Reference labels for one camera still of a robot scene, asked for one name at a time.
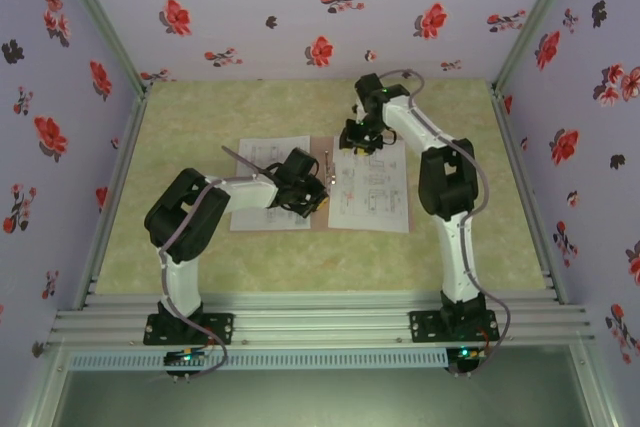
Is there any metal folder clip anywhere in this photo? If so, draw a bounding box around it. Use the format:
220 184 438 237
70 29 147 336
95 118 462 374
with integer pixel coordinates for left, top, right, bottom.
322 149 337 186

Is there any white technical drawing sheet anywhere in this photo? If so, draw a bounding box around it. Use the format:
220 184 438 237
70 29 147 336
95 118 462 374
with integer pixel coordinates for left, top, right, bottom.
229 135 312 233

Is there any drawing sheet with red stamp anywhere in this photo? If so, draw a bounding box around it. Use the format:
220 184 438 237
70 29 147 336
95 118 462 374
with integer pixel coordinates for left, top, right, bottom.
327 139 409 233

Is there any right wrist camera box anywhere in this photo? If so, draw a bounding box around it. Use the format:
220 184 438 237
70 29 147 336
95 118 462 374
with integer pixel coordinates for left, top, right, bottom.
339 119 359 149

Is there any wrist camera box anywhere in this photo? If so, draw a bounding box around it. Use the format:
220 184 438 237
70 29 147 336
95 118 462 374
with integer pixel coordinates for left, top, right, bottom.
339 119 359 149
299 175 327 201

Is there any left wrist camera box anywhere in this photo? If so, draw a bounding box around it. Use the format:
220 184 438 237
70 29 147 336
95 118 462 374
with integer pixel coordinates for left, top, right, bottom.
299 175 327 201

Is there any black camera cable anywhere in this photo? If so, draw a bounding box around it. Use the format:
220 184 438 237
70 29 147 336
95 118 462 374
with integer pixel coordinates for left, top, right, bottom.
259 161 292 183

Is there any aluminium front frame beam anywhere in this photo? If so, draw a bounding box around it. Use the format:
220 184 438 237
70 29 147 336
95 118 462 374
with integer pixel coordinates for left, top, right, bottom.
47 290 596 349

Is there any grey right arm cable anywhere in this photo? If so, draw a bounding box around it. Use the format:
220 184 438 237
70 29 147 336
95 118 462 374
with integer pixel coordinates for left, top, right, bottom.
379 68 512 373

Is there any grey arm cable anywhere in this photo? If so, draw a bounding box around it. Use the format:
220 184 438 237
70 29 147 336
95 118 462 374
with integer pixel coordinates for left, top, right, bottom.
158 145 281 373
379 68 512 373

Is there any grey left arm cable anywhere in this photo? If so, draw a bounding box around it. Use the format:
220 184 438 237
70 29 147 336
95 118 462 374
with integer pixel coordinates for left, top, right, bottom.
158 145 281 373

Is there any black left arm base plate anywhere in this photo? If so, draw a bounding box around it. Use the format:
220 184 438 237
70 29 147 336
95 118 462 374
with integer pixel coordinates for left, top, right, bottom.
143 313 236 346

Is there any white slotted cable duct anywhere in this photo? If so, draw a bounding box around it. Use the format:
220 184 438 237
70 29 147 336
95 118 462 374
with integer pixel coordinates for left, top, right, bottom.
67 349 449 371

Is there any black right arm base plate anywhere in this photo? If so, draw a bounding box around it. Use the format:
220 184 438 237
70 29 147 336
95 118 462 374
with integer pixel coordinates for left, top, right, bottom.
408 310 501 344

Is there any aluminium side frame rail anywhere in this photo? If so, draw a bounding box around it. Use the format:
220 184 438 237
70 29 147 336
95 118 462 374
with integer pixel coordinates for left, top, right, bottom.
74 86 154 311
490 84 569 304

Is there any aluminium corner post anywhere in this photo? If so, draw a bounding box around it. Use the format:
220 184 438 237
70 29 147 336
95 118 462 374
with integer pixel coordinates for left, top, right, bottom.
47 0 154 96
492 0 587 91

